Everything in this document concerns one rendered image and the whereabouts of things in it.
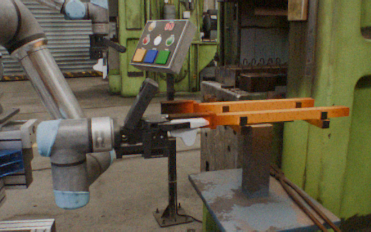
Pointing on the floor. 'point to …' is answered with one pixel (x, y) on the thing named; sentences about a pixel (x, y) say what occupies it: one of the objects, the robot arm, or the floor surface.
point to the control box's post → (171, 148)
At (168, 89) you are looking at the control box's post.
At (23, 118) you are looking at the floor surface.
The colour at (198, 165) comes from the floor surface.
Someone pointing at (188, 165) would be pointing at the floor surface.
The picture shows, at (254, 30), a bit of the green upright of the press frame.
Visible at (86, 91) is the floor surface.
